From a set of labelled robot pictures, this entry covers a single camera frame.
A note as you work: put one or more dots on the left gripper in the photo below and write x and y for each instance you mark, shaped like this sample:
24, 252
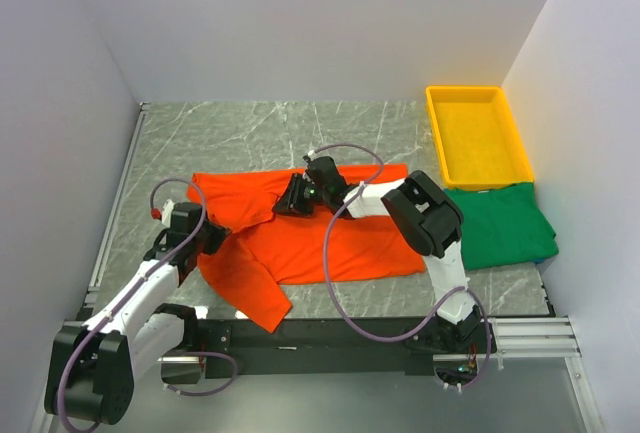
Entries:
219, 234

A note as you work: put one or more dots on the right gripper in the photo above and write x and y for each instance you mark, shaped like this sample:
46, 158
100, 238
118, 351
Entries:
291, 201

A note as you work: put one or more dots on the orange t shirt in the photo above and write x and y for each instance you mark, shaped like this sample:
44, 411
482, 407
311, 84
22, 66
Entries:
265, 251

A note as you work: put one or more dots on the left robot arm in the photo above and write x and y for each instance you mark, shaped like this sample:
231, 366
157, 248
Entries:
94, 365

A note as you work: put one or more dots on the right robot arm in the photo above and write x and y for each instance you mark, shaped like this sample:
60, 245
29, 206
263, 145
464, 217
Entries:
427, 219

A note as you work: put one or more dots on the black base beam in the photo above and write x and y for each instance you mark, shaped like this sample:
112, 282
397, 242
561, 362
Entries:
315, 346

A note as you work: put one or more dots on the yellow plastic bin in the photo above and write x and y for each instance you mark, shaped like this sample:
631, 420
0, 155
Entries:
476, 138

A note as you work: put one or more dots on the folded green t shirt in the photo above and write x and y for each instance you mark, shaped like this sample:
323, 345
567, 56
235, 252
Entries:
503, 227

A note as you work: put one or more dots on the folded blue t shirt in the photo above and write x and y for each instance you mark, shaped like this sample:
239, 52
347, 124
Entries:
542, 261

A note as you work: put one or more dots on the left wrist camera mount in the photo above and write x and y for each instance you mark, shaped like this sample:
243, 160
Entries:
162, 209

